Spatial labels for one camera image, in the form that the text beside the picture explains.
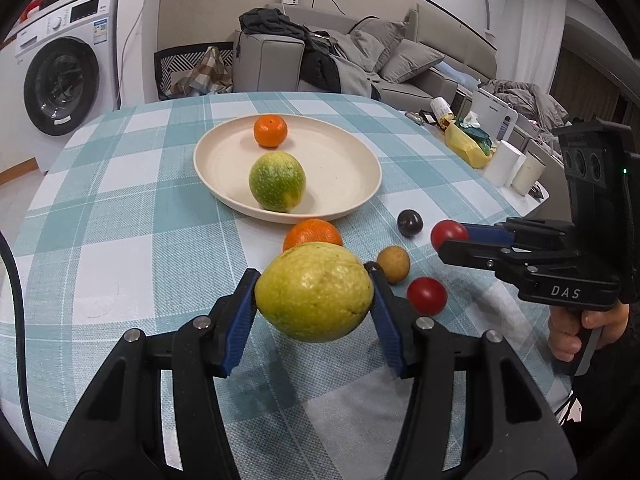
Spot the black chair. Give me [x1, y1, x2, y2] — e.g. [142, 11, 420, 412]
[155, 42, 236, 102]

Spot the person's right forearm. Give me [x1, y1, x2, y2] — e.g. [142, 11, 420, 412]
[570, 345, 640, 461]

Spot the cream cup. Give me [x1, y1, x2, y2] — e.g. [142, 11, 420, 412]
[510, 150, 546, 196]

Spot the small orange tangerine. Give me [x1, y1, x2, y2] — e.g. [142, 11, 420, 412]
[253, 114, 289, 149]

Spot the black cable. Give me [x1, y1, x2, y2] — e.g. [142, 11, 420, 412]
[0, 232, 51, 466]

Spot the green mottled citrus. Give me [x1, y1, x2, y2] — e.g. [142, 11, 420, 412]
[249, 151, 307, 212]

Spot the person's right hand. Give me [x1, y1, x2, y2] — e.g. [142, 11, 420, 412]
[547, 303, 631, 363]

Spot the pile of grey clothes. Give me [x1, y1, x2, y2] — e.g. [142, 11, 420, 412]
[487, 79, 569, 132]

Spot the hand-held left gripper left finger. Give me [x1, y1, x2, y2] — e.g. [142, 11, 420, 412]
[47, 269, 261, 480]

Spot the white washing machine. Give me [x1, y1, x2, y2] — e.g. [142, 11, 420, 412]
[14, 0, 121, 137]

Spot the cream round plate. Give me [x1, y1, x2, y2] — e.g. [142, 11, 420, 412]
[193, 114, 383, 222]

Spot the teal plaid tablecloth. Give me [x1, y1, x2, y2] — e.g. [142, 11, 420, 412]
[0, 91, 576, 480]

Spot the small brown round fruit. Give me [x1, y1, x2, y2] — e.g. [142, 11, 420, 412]
[376, 245, 411, 284]

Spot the yellow plastic bag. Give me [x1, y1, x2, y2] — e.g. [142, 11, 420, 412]
[444, 119, 494, 169]

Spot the grey pillow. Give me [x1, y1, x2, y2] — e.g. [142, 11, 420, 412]
[349, 16, 409, 74]
[380, 39, 446, 85]

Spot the large yellow-green citrus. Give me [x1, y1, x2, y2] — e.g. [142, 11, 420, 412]
[255, 241, 375, 344]

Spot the white paper roll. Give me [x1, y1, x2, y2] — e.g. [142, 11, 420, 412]
[483, 139, 524, 187]

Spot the pile of dark clothes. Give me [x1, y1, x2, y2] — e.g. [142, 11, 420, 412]
[239, 8, 382, 102]

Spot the dark purple plum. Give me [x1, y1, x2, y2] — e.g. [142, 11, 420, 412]
[397, 209, 425, 237]

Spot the brown plaid cloth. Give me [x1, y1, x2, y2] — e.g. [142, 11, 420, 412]
[167, 46, 234, 96]

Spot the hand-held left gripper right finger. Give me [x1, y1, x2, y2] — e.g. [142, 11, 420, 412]
[364, 261, 578, 480]

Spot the red tomato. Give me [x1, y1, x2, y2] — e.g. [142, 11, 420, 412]
[406, 277, 449, 317]
[430, 220, 470, 253]

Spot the white bottle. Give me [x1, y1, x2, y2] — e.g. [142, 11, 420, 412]
[430, 97, 454, 127]

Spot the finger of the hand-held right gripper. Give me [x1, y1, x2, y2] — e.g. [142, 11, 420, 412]
[460, 218, 576, 246]
[436, 238, 581, 272]

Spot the grey sofa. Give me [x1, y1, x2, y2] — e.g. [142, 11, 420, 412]
[232, 2, 501, 106]

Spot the large orange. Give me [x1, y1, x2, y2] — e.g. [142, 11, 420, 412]
[283, 218, 344, 253]

